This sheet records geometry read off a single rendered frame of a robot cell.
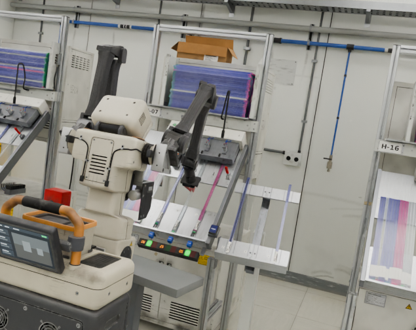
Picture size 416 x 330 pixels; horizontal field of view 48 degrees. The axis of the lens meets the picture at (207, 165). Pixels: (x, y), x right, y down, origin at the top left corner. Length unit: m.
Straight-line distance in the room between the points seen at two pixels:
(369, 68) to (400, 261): 2.21
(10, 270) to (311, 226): 3.05
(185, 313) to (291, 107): 2.15
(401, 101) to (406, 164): 0.36
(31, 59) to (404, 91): 2.44
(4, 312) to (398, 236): 1.78
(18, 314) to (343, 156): 3.13
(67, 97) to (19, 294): 2.13
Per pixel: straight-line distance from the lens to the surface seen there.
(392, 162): 2.92
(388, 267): 2.42
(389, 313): 2.74
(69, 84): 3.66
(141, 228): 2.60
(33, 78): 3.54
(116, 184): 1.89
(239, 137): 2.81
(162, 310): 3.02
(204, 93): 2.18
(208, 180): 2.71
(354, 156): 4.24
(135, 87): 4.82
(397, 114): 2.93
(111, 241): 1.97
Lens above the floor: 1.35
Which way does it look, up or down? 6 degrees down
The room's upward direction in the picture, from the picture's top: 9 degrees clockwise
